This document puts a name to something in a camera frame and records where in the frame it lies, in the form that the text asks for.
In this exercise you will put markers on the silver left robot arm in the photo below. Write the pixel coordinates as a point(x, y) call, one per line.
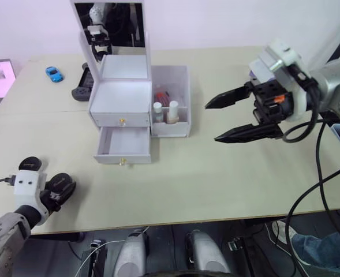
point(5, 236)

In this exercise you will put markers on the black handheld game controller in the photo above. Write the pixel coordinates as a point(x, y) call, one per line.
point(82, 85)

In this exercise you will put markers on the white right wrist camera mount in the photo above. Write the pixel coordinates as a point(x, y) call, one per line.
point(285, 56)

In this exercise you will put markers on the white sneaker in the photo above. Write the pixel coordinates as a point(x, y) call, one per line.
point(279, 231)

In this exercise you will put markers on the black clamp bracket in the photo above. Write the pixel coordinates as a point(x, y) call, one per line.
point(98, 255)
point(240, 249)

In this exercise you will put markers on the blue jeans leg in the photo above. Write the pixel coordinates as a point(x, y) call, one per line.
point(322, 251)

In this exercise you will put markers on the blue toy car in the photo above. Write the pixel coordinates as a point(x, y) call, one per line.
point(54, 74)

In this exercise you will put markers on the silver rounded leg shell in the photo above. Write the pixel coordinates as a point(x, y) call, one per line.
point(207, 254)
point(132, 254)

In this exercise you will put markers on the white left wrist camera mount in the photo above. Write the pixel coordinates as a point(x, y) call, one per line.
point(28, 187)

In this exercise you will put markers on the white drawer with gold knob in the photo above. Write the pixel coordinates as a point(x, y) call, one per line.
point(112, 119)
point(120, 144)

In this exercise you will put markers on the beige bottle with white cap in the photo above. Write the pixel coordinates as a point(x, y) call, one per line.
point(173, 114)

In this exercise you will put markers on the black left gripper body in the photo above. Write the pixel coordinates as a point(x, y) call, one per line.
point(50, 200)

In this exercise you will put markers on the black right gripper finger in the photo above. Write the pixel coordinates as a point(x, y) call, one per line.
point(228, 98)
point(247, 133)

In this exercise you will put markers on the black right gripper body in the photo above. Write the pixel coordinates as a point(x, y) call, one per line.
point(270, 102)

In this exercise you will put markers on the organizer mirror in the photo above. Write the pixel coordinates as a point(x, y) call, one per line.
point(120, 26)

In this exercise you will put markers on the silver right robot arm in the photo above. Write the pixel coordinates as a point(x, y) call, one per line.
point(337, 86)

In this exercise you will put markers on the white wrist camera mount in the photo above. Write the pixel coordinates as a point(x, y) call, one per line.
point(28, 187)
point(285, 56)

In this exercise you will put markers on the white makeup organizer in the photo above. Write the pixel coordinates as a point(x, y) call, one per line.
point(120, 95)

